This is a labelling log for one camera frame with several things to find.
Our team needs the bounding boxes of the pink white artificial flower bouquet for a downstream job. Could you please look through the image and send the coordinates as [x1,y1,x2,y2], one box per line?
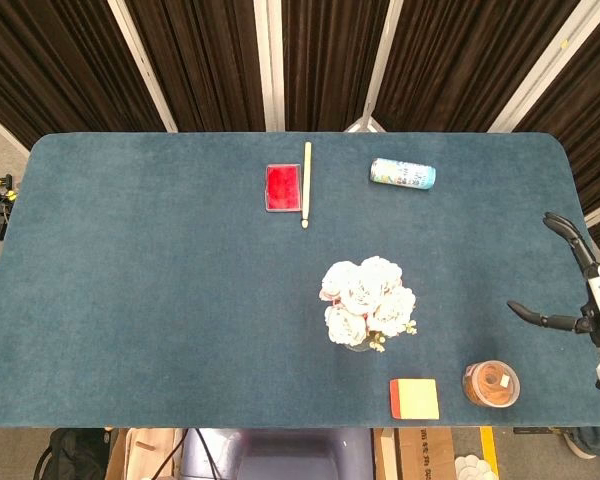
[318,255,419,354]

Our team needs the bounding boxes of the purple blue robot base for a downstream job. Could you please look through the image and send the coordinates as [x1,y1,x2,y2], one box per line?
[182,428,374,480]

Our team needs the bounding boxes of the clear round jar brown contents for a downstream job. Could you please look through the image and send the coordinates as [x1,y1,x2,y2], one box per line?
[461,359,521,409]

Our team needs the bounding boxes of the white shoe with jeans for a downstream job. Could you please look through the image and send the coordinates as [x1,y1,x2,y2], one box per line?
[562,425,600,460]

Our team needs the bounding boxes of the orange yellow sponge block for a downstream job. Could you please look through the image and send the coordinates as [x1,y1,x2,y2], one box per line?
[389,378,441,421]

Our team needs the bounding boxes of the printed light blue drink can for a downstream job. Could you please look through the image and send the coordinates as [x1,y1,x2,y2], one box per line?
[369,157,437,191]

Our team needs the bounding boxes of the printed brown cardboard box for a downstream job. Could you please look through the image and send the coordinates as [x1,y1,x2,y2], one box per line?
[374,428,456,480]

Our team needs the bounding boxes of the cream wooden stick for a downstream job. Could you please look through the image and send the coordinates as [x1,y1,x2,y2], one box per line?
[300,141,314,230]

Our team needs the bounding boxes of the red ink pad case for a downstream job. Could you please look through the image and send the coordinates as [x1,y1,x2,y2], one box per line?
[264,162,303,214]

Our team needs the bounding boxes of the dark brown curtain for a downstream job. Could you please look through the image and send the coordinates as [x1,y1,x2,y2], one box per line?
[0,0,600,251]

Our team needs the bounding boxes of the blue velvet tablecloth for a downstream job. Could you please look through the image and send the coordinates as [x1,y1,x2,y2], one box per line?
[0,131,600,429]

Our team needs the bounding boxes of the black bag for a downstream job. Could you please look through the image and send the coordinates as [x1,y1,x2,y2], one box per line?
[34,428,114,480]

